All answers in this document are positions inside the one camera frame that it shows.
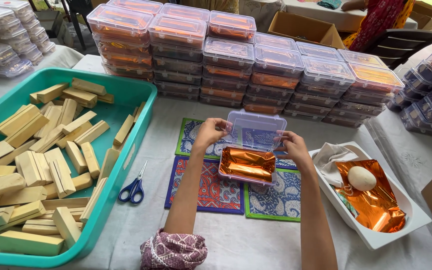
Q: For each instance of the red and blue printed mat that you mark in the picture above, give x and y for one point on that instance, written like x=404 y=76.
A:
x=208 y=191

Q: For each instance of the white egg-shaped object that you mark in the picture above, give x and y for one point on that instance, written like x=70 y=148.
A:
x=361 y=178

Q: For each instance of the large brown cardboard box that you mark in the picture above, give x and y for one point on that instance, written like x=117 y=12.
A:
x=431 y=15

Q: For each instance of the white tablecloth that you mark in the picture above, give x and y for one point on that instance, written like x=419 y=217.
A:
x=238 y=243

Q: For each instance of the person's left hand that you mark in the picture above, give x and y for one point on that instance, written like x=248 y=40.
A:
x=206 y=133

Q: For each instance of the person's right hand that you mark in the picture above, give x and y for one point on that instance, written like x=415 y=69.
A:
x=295 y=148

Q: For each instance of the blue paisley mat green border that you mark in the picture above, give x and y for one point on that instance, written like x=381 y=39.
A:
x=186 y=140
x=276 y=198

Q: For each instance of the stack of clear plastic boxes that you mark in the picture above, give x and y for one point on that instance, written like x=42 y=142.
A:
x=238 y=63
x=6 y=37
x=431 y=97

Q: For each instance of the black plastic chair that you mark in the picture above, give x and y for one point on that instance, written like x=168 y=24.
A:
x=399 y=43

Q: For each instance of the beige printed bag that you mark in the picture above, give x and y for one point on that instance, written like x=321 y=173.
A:
x=261 y=13

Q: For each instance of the clear hinged plastic box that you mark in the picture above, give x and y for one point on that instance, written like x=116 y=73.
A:
x=255 y=127

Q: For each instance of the folded orange foil wrap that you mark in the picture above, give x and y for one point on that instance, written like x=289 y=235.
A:
x=248 y=165

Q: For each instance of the table with white cloth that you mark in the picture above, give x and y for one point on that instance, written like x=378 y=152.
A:
x=313 y=17

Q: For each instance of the green patterned fabric piece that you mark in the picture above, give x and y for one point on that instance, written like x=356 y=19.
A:
x=347 y=206

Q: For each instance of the teal plastic tray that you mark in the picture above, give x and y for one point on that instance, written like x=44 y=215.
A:
x=126 y=93

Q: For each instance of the white rectangular tray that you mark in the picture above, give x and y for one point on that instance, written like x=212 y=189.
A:
x=407 y=221

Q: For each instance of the orange foil sheet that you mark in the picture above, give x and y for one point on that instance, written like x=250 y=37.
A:
x=377 y=210

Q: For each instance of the beige cloth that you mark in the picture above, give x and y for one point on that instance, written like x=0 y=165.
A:
x=328 y=161

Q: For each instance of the maroon patterned sleeve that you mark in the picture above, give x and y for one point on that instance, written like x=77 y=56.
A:
x=173 y=251

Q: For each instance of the pile of wooden blocks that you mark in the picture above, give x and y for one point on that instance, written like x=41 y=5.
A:
x=32 y=161

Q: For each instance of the open brown cardboard box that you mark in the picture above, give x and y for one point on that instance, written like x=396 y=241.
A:
x=298 y=24

